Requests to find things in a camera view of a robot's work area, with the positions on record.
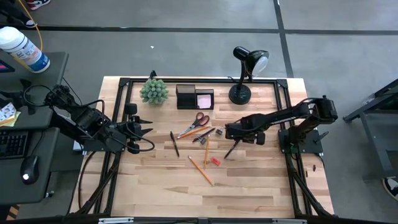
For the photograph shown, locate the yellow pencil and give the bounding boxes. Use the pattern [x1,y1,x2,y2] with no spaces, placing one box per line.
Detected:
[187,155,215,187]
[177,125,211,140]
[203,134,211,170]

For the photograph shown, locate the black mesh desk organizer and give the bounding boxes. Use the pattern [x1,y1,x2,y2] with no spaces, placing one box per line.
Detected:
[175,83,215,111]

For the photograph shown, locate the scissors with red-black handles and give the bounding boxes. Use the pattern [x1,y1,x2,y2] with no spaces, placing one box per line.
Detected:
[177,111,211,138]

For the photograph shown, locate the black computer mouse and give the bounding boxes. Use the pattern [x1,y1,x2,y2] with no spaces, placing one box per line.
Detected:
[20,154,40,185]

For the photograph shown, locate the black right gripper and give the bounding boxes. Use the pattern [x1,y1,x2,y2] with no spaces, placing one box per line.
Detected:
[225,114,268,146]

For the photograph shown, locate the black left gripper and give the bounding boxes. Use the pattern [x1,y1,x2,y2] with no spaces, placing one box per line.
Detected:
[107,103,154,155]

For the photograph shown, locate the white sticker sheet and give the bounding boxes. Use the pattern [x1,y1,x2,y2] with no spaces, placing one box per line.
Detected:
[0,102,17,123]

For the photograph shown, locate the white wipes canister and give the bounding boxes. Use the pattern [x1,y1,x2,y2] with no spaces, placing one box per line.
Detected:
[0,26,50,74]

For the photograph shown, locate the silver metal bracket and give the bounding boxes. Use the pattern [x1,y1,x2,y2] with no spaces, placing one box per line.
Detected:
[272,218,308,224]
[98,217,134,224]

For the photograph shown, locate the black tablet pink screen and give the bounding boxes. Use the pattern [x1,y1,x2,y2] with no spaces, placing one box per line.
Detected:
[0,60,16,74]

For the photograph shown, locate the black side desk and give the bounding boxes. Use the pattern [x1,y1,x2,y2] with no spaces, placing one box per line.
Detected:
[0,51,70,206]

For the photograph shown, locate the black metal stand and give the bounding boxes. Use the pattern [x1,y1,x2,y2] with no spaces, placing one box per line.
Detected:
[343,78,398,181]

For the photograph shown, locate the black desk lamp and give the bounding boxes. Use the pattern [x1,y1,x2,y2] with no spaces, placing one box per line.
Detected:
[228,45,271,106]

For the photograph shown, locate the person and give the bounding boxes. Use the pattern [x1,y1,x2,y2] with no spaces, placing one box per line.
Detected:
[0,0,51,29]
[381,176,398,202]

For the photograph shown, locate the black aluminium table frame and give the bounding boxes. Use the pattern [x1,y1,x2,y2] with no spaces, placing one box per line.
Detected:
[67,77,335,224]

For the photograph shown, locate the yellow cable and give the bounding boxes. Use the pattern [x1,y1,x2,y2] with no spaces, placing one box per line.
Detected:
[17,0,44,52]

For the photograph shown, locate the black clamp mount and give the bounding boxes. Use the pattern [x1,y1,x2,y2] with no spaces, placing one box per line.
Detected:
[0,79,35,116]

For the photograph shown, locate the black pen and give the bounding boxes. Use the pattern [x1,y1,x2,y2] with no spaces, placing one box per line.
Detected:
[169,131,180,158]
[192,127,216,143]
[223,139,241,160]

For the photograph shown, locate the yellow sticky notes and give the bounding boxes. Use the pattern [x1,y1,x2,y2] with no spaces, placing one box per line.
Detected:
[0,111,22,128]

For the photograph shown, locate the pink sticky note pad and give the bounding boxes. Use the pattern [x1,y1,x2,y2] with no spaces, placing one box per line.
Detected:
[197,94,212,109]

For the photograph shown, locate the black keyboard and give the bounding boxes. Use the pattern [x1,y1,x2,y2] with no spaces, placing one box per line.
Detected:
[0,129,29,160]

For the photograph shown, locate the green plant in white pot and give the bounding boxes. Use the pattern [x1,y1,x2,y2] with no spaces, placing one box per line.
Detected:
[139,77,170,106]

